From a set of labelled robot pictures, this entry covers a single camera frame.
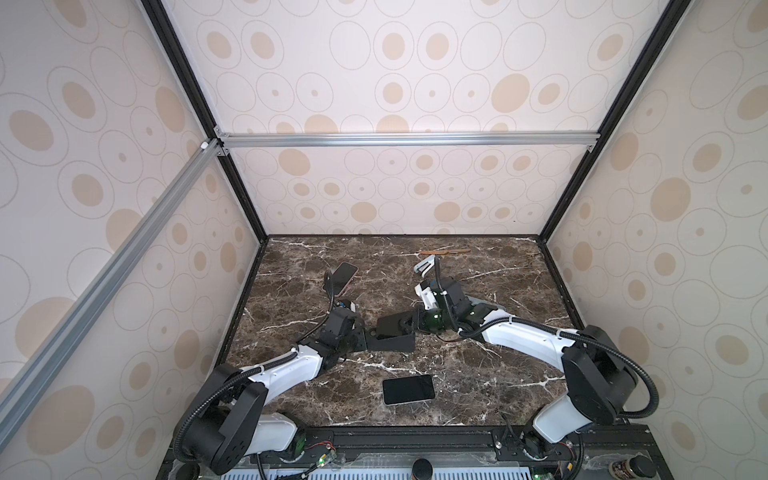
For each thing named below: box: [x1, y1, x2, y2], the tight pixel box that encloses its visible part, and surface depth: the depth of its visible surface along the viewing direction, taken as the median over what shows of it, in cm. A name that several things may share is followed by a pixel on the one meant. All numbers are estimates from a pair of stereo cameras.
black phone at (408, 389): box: [383, 374, 435, 406], surface depth 84 cm
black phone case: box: [366, 328, 415, 352], surface depth 94 cm
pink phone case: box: [332, 261, 359, 297], surface depth 109 cm
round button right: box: [608, 454, 658, 480], surface depth 66 cm
